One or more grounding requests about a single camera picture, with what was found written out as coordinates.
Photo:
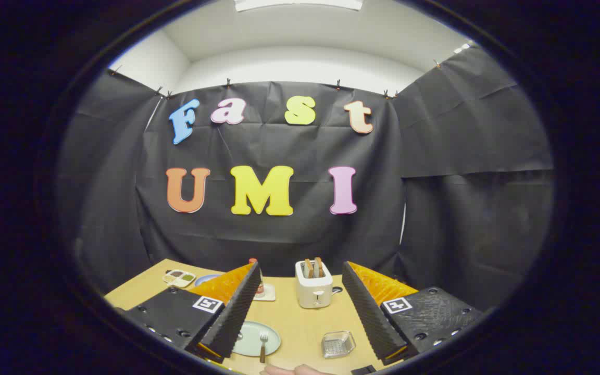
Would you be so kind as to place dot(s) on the white toaster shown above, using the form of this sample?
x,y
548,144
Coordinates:
x,y
313,294

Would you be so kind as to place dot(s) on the ceiling light panel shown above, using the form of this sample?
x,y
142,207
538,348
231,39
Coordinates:
x,y
300,4

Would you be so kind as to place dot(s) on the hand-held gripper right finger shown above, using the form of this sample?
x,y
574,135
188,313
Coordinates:
x,y
365,307

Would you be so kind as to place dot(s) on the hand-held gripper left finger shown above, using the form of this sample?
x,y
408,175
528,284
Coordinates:
x,y
237,307

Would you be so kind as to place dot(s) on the blue plate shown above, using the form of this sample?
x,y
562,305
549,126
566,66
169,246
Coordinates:
x,y
203,279

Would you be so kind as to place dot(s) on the white square coaster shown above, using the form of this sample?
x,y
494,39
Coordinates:
x,y
269,297

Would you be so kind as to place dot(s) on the white divided sauce tray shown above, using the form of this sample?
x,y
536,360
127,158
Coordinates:
x,y
177,278

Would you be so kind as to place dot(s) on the clear water bottle red cap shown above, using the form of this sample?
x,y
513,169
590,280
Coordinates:
x,y
261,285

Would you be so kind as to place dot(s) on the toast slice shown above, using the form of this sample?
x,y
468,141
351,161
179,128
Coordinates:
x,y
308,268
319,266

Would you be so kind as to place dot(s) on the pale green plate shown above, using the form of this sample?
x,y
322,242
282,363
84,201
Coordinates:
x,y
250,341

